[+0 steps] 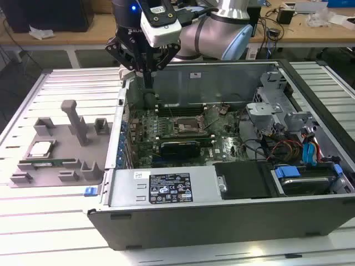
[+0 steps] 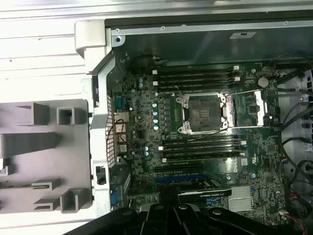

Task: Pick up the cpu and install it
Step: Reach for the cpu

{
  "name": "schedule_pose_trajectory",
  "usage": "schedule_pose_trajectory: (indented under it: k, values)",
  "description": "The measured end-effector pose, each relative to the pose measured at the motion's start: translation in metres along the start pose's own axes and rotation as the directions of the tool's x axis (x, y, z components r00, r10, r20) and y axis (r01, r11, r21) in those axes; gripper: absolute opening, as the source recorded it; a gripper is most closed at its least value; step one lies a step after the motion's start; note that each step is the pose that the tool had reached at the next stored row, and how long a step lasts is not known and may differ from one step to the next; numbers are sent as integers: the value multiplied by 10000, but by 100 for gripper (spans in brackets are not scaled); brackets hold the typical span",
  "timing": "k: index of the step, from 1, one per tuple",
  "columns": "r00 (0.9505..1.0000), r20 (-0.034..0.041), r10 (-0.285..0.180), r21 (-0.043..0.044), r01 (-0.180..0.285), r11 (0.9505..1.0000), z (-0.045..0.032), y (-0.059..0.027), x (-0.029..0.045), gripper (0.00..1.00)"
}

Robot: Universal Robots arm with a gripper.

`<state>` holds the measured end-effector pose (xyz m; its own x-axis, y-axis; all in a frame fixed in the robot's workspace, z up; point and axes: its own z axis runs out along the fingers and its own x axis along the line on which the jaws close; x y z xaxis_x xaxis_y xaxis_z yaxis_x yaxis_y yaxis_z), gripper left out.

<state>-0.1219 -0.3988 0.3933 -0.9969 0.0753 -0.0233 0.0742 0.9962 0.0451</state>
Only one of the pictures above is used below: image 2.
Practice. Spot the grey plastic part rack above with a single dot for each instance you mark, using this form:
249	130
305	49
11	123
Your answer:
80	147

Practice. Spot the black expansion slot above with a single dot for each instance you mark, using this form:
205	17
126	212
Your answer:
178	168

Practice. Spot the thin metal locking lever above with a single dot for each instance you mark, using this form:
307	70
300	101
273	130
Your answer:
207	132
178	91

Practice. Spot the CPU socket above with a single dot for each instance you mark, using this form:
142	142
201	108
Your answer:
203	112

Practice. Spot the black RAM slot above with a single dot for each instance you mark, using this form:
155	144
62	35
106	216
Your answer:
203	150
195	79
203	156
195	85
195	68
195	74
203	145
203	140

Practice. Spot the blue expansion slot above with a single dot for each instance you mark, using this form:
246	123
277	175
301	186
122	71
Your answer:
181	178

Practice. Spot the green motherboard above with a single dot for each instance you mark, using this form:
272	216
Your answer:
259	151

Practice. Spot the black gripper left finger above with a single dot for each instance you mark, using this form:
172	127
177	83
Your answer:
137	222

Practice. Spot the open black PC case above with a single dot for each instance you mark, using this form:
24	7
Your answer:
195	46

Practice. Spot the silver finned heatsink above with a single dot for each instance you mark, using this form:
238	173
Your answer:
240	198

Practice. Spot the black graphics card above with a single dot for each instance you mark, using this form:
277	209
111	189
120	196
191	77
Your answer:
195	189

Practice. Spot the metal socket cover frame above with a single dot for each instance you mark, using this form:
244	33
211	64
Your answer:
260	107

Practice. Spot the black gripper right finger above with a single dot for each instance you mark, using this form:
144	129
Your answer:
215	222

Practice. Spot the round coin battery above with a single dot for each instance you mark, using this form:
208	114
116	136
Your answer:
262	82

